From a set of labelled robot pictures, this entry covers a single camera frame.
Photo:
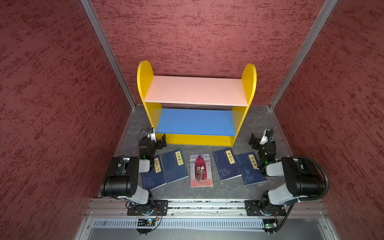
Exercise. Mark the aluminium corner profile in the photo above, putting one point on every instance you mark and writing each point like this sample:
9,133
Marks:
97,26
319,22

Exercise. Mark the blue book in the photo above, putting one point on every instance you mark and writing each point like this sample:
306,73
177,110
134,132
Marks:
227,164
156,177
174,166
249,167

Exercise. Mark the right controller circuit board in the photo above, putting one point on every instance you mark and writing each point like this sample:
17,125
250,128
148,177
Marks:
270,224

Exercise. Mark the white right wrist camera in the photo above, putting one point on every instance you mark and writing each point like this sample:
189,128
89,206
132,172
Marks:
267,137

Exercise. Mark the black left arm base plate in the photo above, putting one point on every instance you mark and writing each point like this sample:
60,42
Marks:
154,208

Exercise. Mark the yellow pink blue bookshelf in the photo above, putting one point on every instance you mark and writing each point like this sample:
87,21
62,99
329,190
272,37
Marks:
196,111

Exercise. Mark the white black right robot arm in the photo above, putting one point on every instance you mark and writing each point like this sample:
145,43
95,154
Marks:
305,179

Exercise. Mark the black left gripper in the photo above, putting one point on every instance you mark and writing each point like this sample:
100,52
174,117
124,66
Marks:
159,142

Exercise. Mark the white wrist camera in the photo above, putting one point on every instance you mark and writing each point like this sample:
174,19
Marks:
267,137
151,133

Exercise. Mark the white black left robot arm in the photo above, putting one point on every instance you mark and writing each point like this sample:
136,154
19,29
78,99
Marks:
133,178

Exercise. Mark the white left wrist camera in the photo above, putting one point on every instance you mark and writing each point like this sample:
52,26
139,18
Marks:
151,133

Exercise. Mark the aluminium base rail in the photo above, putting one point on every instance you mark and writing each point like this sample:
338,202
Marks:
203,208

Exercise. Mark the left controller circuit board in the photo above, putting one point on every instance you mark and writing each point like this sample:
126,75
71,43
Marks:
146,223

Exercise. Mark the left aluminium corner profile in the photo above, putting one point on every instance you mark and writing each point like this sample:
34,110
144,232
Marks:
97,26

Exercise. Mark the right aluminium corner profile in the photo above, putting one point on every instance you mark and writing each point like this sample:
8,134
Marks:
319,22

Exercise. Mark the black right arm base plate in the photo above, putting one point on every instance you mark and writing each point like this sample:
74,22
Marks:
252,208

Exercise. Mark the controller circuit board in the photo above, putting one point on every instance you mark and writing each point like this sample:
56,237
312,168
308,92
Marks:
270,224
146,223

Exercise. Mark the red Hamlet picture book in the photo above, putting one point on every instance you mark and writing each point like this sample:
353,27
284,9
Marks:
201,171

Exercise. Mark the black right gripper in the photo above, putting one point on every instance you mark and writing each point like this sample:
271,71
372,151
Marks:
256,142

